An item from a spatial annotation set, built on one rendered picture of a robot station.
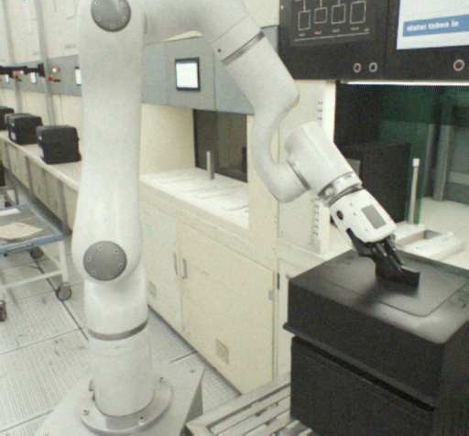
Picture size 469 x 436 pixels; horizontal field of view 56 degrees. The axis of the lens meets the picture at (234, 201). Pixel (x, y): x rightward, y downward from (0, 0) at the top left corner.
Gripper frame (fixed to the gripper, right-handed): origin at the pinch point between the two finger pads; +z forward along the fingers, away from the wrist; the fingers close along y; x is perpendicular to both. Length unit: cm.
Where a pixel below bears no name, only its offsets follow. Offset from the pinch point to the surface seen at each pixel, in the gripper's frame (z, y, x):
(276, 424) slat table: 13.8, -17.4, 31.4
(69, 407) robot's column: -10, -45, 55
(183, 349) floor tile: -20, 49, 173
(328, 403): 14.4, -13.7, 18.9
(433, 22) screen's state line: -39, 30, -24
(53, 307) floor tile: -87, 17, 241
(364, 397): 15.4, -13.7, 10.2
